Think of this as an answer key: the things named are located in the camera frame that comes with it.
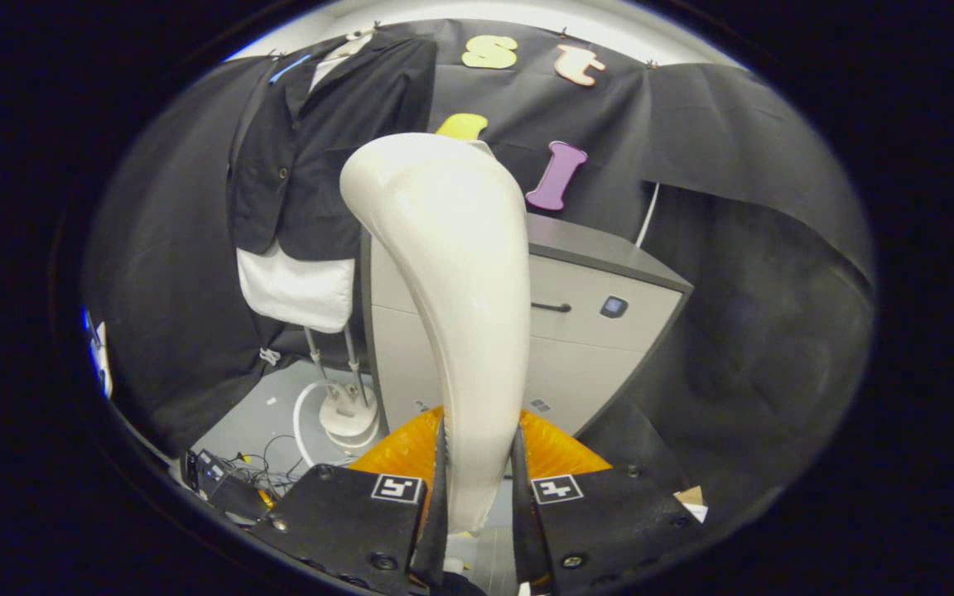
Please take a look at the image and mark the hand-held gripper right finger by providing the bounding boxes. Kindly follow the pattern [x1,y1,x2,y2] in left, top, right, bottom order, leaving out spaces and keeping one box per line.
[512,411,703,593]

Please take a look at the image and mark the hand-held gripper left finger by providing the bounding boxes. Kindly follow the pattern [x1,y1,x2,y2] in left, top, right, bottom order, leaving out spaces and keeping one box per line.
[249,418,449,593]

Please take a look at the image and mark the white garment steamer base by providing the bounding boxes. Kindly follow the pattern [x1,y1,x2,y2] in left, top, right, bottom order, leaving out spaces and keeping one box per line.
[293,327,381,469]

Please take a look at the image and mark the white shirt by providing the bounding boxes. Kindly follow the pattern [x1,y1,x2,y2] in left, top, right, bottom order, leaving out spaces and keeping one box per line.
[237,33,355,334]

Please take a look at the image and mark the black suit jacket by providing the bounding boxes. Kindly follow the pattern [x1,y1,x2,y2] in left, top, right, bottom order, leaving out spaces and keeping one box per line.
[227,35,438,262]

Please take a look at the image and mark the cardboard piece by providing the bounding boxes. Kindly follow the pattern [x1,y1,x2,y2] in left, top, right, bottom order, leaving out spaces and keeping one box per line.
[674,486,708,522]

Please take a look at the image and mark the black electronic box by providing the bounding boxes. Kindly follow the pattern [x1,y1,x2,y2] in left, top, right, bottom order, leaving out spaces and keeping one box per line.
[183,449,271,521]

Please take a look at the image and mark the grey cabinet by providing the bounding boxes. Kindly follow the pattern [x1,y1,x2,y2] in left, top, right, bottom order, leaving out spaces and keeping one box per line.
[359,211,693,440]

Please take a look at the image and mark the black backdrop cloth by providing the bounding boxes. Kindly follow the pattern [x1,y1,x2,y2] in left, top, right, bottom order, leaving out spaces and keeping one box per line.
[79,18,875,514]

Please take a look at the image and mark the thin black cables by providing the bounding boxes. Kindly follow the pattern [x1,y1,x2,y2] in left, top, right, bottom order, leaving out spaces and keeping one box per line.
[233,435,308,495]

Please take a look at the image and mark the white cable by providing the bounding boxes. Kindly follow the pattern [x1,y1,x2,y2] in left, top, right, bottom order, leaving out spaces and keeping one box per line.
[634,182,660,248]

